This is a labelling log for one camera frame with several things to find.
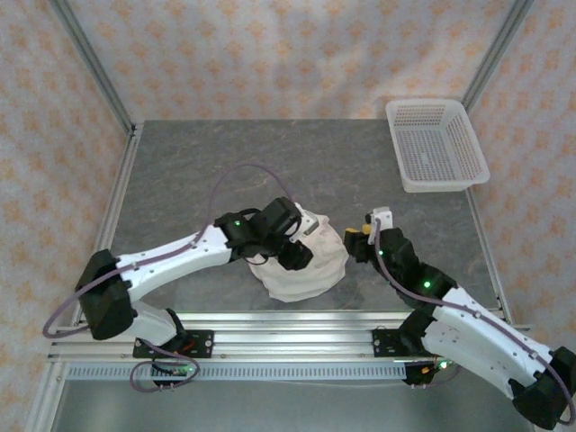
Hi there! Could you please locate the white t-shirt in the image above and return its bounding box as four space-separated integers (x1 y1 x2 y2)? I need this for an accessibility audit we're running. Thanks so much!
246 213 350 303

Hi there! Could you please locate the black mounting plate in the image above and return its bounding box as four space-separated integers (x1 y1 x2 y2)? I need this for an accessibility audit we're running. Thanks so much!
372 328 409 359
132 329 215 360

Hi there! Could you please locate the white perforated plastic basket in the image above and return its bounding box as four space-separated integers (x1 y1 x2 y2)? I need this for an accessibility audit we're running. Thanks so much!
385 98 491 194

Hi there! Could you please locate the small circuit board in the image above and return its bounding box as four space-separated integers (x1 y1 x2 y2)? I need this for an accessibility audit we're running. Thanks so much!
152 362 195 378
420 358 456 374

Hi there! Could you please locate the aluminium base beam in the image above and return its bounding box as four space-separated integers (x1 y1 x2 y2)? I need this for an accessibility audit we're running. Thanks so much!
47 310 541 361

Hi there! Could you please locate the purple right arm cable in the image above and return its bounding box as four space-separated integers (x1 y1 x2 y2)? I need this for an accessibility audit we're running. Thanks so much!
371 218 576 427

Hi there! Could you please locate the aluminium side rail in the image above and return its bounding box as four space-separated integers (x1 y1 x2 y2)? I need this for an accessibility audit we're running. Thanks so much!
71 121 145 325
465 186 512 325

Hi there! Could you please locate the grey slotted cable duct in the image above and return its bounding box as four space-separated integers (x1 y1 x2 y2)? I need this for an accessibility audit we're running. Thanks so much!
67 362 409 383

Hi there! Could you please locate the aluminium frame post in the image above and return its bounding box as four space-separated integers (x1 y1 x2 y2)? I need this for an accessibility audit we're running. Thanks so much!
461 0 536 113
49 0 139 131

